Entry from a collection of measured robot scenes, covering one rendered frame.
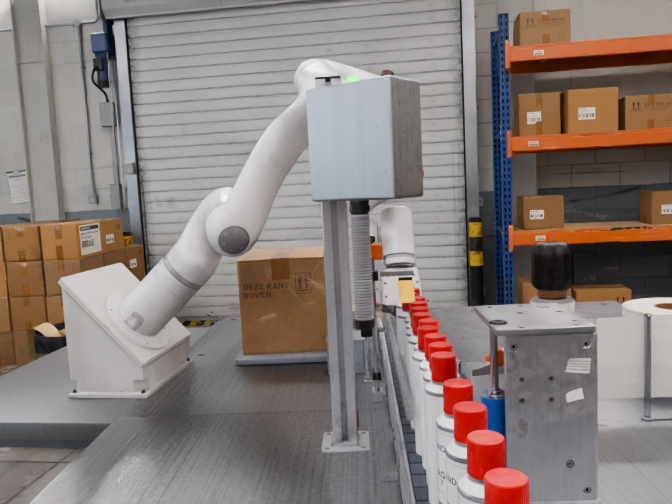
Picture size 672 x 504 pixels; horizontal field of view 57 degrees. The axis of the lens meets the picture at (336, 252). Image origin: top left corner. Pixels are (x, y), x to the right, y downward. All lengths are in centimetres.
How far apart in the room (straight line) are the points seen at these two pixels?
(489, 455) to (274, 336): 125
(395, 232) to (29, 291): 363
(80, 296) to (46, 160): 508
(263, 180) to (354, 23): 431
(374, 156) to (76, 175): 566
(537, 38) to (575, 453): 440
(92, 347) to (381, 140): 93
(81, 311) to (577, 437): 118
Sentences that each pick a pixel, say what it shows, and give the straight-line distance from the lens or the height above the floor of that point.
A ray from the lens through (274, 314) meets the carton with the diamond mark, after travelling 174.
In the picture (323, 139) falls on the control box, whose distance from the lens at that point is 105.
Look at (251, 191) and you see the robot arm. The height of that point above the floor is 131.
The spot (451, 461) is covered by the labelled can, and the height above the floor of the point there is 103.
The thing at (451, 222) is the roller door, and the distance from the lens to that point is 551.
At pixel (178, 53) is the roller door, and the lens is 603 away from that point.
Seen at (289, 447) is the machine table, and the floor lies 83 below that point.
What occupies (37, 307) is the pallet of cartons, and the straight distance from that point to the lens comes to 489.
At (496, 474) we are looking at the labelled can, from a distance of 52.
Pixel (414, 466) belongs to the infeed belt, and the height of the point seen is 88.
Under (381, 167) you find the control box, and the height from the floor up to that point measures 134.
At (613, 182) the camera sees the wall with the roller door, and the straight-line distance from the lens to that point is 584.
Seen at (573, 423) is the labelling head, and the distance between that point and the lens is 76.
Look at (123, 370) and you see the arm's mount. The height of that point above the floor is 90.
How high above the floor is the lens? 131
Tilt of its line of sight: 6 degrees down
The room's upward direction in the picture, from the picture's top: 3 degrees counter-clockwise
